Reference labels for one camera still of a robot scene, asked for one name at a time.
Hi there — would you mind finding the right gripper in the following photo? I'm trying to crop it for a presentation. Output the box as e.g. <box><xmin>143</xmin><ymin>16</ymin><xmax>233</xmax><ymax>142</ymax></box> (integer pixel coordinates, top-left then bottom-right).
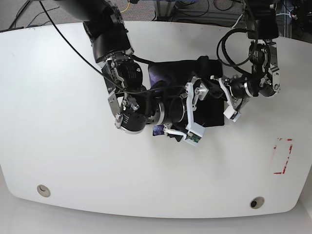
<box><xmin>163</xmin><ymin>76</ymin><xmax>209</xmax><ymax>142</ymax></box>

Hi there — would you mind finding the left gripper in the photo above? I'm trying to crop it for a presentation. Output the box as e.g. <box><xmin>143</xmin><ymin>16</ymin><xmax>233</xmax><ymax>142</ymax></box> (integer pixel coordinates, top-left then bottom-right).
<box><xmin>210</xmin><ymin>75</ymin><xmax>253</xmax><ymax>112</ymax></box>

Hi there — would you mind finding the black t-shirt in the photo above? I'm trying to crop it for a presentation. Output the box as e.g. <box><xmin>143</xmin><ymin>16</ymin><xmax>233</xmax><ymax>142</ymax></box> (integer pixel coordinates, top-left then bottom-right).
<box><xmin>148</xmin><ymin>56</ymin><xmax>225</xmax><ymax>140</ymax></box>

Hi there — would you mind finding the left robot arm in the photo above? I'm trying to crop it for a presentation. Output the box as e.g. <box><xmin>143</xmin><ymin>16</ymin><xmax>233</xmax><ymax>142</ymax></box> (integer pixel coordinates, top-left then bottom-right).
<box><xmin>216</xmin><ymin>0</ymin><xmax>280</xmax><ymax>118</ymax></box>

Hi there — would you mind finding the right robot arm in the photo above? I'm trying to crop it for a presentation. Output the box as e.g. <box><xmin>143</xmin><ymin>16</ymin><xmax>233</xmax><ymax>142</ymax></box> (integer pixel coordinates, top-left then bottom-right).
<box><xmin>57</xmin><ymin>0</ymin><xmax>208</xmax><ymax>145</ymax></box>

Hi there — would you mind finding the red tape rectangle marking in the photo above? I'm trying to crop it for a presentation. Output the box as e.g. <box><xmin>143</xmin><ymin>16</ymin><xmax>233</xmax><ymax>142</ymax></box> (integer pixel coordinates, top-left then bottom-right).
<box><xmin>271</xmin><ymin>138</ymin><xmax>293</xmax><ymax>175</ymax></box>

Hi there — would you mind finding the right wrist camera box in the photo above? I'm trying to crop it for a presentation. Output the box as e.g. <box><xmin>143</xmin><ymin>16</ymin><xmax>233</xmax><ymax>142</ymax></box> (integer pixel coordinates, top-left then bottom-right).
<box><xmin>184</xmin><ymin>122</ymin><xmax>205</xmax><ymax>146</ymax></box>

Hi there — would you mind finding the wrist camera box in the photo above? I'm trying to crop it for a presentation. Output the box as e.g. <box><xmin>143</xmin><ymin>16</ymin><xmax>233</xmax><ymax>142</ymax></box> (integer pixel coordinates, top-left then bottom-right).
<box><xmin>223</xmin><ymin>106</ymin><xmax>241</xmax><ymax>122</ymax></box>
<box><xmin>184</xmin><ymin>122</ymin><xmax>205</xmax><ymax>146</ymax></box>

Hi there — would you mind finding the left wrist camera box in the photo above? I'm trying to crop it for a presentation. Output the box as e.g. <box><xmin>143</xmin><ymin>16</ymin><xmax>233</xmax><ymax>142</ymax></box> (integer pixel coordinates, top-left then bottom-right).
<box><xmin>223</xmin><ymin>106</ymin><xmax>241</xmax><ymax>122</ymax></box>

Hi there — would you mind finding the right table cable grommet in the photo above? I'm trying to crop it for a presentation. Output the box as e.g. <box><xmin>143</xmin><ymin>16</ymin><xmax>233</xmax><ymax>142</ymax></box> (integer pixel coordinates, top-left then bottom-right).
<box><xmin>250</xmin><ymin>196</ymin><xmax>265</xmax><ymax>209</ymax></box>

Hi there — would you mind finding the table cable grommet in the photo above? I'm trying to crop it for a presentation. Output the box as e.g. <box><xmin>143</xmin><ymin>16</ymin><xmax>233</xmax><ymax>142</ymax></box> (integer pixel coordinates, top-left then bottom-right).
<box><xmin>250</xmin><ymin>196</ymin><xmax>265</xmax><ymax>209</ymax></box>
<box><xmin>37</xmin><ymin>185</ymin><xmax>51</xmax><ymax>197</ymax></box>

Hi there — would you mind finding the left table cable grommet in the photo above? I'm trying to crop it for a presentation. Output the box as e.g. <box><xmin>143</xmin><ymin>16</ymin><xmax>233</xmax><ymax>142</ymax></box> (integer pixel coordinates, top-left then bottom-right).
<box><xmin>37</xmin><ymin>185</ymin><xmax>51</xmax><ymax>197</ymax></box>

